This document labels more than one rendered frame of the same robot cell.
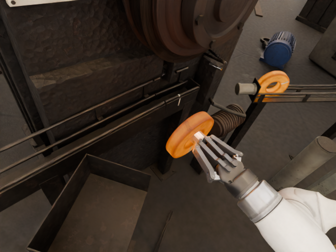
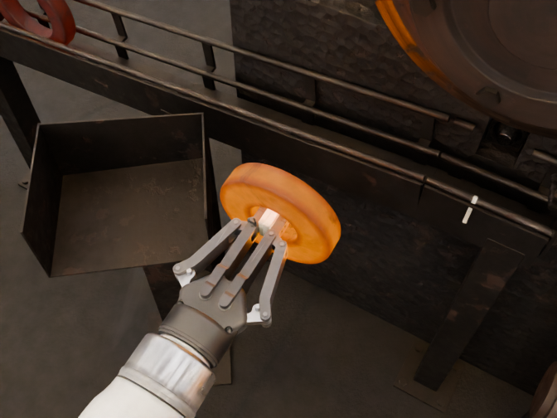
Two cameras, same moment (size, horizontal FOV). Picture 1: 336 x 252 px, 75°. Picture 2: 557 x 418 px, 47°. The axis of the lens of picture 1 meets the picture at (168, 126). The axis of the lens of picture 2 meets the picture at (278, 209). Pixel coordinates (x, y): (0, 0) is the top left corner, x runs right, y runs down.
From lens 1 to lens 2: 0.63 m
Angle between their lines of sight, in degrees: 48
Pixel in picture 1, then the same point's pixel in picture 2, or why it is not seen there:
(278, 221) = (106, 395)
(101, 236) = (111, 225)
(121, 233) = (123, 250)
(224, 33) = (546, 98)
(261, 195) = (150, 350)
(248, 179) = (183, 323)
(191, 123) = (256, 174)
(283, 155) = not seen: outside the picture
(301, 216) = not seen: outside the picture
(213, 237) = not seen: outside the picture
